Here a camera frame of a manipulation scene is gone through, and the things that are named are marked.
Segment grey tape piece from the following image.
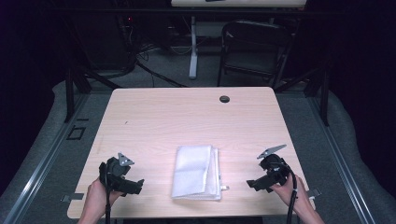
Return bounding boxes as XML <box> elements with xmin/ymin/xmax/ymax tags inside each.
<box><xmin>60</xmin><ymin>192</ymin><xmax>85</xmax><ymax>203</ymax></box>
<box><xmin>306</xmin><ymin>187</ymin><xmax>322</xmax><ymax>201</ymax></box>

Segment white desk leg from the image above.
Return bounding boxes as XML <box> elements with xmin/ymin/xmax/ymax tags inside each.
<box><xmin>188</xmin><ymin>15</ymin><xmax>200</xmax><ymax>80</ymax></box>

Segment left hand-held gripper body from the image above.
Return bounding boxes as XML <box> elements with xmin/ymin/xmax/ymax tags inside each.
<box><xmin>98</xmin><ymin>152</ymin><xmax>135</xmax><ymax>196</ymax></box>

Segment black folding chair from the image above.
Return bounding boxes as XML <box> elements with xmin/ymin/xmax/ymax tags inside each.
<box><xmin>216</xmin><ymin>20</ymin><xmax>294</xmax><ymax>90</ymax></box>

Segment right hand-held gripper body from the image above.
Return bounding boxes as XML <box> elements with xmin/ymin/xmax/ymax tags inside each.
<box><xmin>256</xmin><ymin>144</ymin><xmax>294</xmax><ymax>188</ymax></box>

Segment dark computer cabinet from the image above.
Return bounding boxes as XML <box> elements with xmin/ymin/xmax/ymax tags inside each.
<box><xmin>74</xmin><ymin>14</ymin><xmax>135</xmax><ymax>71</ymax></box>

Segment person's left hand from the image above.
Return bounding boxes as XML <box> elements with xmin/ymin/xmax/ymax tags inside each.
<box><xmin>85</xmin><ymin>177</ymin><xmax>125</xmax><ymax>219</ymax></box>

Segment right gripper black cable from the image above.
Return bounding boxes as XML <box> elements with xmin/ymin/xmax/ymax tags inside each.
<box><xmin>279</xmin><ymin>161</ymin><xmax>299</xmax><ymax>224</ymax></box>

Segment thick black floor cable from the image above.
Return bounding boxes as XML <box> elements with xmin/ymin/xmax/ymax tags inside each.
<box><xmin>134</xmin><ymin>60</ymin><xmax>189</xmax><ymax>89</ymax></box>

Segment white floor cables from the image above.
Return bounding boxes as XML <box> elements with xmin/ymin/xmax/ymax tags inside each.
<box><xmin>168</xmin><ymin>43</ymin><xmax>195</xmax><ymax>56</ymax></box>

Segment black metal frame stand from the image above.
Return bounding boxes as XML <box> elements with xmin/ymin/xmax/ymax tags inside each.
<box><xmin>273</xmin><ymin>65</ymin><xmax>332</xmax><ymax>127</ymax></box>
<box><xmin>63</xmin><ymin>65</ymin><xmax>123</xmax><ymax>123</ymax></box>

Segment metal floor rail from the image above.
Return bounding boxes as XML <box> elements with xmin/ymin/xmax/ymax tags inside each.
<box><xmin>306</xmin><ymin>92</ymin><xmax>377</xmax><ymax>224</ymax></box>
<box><xmin>2</xmin><ymin>92</ymin><xmax>91</xmax><ymax>224</ymax></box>

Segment white mesh laundry bag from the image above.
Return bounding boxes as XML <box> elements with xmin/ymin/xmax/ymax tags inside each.
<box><xmin>170</xmin><ymin>145</ymin><xmax>230</xmax><ymax>202</ymax></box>

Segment person's right hand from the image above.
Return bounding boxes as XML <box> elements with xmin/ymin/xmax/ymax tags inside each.
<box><xmin>269</xmin><ymin>174</ymin><xmax>311</xmax><ymax>216</ymax></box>

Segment black tape square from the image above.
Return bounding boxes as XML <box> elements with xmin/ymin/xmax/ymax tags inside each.
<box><xmin>65</xmin><ymin>124</ymin><xmax>87</xmax><ymax>141</ymax></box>

